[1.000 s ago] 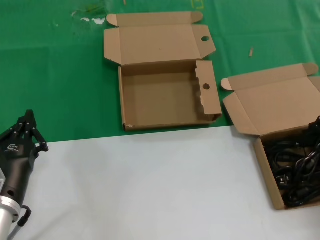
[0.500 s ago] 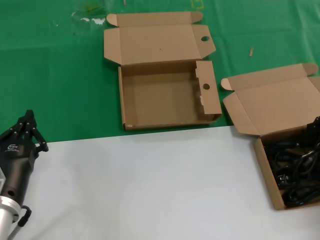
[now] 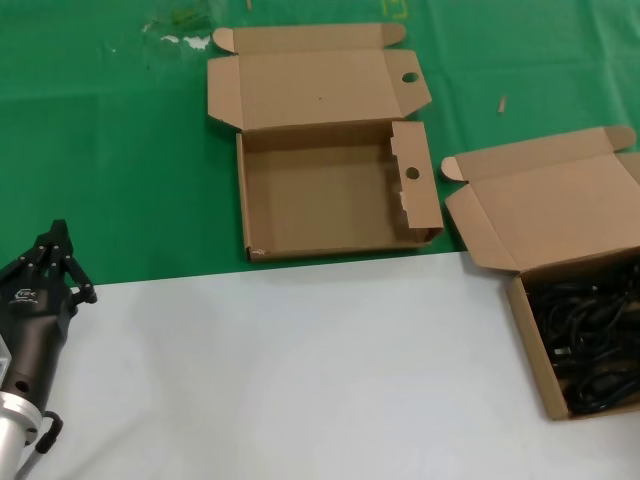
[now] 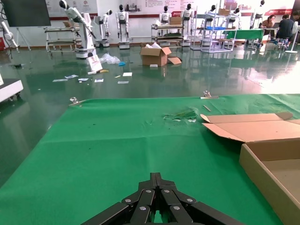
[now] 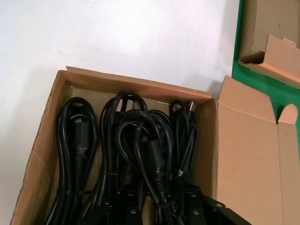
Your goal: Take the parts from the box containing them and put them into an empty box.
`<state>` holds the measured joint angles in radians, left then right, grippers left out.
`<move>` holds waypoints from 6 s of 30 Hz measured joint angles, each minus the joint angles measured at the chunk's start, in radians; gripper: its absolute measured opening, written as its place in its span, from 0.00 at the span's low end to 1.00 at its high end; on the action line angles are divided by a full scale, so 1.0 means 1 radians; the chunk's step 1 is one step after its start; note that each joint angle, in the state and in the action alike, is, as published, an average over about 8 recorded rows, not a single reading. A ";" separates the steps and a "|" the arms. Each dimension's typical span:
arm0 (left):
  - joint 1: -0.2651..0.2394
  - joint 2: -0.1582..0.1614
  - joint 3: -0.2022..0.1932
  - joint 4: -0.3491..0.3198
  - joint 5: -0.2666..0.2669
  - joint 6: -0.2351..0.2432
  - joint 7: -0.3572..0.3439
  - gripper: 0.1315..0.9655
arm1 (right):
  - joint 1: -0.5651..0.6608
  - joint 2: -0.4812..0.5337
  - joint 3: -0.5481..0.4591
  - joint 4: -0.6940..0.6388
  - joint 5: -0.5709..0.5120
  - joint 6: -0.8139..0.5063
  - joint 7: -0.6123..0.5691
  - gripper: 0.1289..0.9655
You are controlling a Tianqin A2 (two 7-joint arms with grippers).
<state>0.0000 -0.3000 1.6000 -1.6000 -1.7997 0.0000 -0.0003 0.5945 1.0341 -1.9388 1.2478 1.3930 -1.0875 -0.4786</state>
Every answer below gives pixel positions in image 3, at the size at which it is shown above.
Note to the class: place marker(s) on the green table cloth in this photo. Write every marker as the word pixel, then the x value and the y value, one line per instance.
pixel 100 150

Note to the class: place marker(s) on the cardboard box with holed flap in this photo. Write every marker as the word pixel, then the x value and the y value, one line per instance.
pixel 325 200

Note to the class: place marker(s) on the crumpled clear plastic film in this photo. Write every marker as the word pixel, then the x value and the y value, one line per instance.
pixel 197 42

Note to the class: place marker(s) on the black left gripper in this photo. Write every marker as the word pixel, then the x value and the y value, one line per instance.
pixel 35 325

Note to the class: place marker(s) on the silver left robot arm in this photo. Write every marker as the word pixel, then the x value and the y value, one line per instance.
pixel 10 435

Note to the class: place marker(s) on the plain brown cardboard box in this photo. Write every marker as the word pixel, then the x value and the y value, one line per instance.
pixel 525 200

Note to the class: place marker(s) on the grey left wrist camera bracket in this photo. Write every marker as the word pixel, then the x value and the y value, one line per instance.
pixel 4 357

